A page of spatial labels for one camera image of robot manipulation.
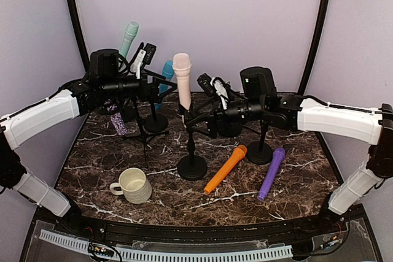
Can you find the black front table rail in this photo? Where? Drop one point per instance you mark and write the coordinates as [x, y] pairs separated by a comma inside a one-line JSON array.
[[296, 231]]

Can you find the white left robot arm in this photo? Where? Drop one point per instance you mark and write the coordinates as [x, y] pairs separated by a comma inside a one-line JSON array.
[[108, 85]]

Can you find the black tripod microphone stand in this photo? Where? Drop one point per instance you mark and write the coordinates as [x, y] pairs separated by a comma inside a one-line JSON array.
[[143, 137]]

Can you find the left black frame post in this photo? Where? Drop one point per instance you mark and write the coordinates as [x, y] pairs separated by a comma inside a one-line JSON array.
[[79, 36]]

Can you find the black stand of green microphone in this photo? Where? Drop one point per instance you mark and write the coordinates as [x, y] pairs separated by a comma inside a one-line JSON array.
[[128, 113]]

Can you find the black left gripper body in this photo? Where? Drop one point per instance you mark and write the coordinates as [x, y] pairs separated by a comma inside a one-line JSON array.
[[143, 92]]

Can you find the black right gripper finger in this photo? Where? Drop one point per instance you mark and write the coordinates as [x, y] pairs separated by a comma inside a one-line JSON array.
[[194, 116], [204, 130]]

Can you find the cream ceramic mug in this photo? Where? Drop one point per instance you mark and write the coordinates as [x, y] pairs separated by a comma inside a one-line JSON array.
[[133, 185]]

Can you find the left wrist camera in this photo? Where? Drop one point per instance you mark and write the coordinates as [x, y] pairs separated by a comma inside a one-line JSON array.
[[143, 57]]

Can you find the black frame post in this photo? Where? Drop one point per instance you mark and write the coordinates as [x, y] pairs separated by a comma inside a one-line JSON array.
[[79, 36], [315, 41]]

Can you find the beige pink microphone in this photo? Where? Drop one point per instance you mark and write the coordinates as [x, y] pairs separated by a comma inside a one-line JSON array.
[[182, 69]]

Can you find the white slotted cable duct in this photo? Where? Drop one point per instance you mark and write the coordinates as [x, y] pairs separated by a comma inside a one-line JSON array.
[[123, 253]]

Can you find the glitter purple silver microphone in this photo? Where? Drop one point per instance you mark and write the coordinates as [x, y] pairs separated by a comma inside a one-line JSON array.
[[116, 117]]

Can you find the black stand of blue microphone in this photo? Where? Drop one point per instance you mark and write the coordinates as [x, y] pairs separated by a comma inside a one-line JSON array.
[[155, 122]]

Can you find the black stand of purple microphone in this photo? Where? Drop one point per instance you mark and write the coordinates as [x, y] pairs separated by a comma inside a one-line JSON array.
[[259, 152]]

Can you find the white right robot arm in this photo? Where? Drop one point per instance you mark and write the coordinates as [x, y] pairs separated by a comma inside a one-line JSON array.
[[301, 113]]

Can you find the right black frame post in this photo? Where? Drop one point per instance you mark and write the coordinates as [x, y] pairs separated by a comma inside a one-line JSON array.
[[315, 41]]

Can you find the orange microphone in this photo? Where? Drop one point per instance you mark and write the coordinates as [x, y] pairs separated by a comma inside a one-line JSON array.
[[239, 153]]

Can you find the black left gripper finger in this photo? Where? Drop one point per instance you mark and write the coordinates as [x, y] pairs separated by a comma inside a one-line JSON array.
[[163, 91], [158, 79]]

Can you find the mint green microphone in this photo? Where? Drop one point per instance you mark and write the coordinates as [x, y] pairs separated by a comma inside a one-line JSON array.
[[130, 33]]

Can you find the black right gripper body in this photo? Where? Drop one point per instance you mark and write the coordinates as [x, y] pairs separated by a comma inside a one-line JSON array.
[[223, 123]]

